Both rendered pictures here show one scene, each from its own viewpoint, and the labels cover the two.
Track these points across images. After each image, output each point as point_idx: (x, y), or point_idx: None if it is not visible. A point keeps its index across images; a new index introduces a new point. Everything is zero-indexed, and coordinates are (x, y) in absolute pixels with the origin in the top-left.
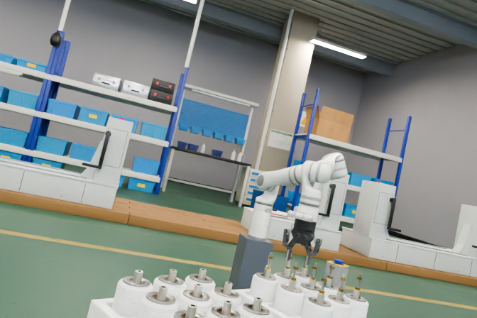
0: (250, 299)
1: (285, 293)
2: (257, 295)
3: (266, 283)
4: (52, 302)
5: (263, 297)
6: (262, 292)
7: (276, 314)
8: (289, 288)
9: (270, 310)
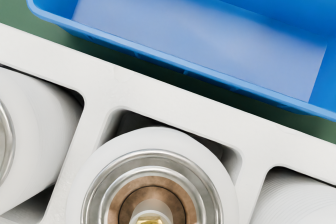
0: (331, 145)
1: (158, 129)
2: (322, 187)
3: (314, 210)
4: None
5: (288, 195)
6: (306, 196)
7: (169, 84)
8: (161, 201)
9: (204, 98)
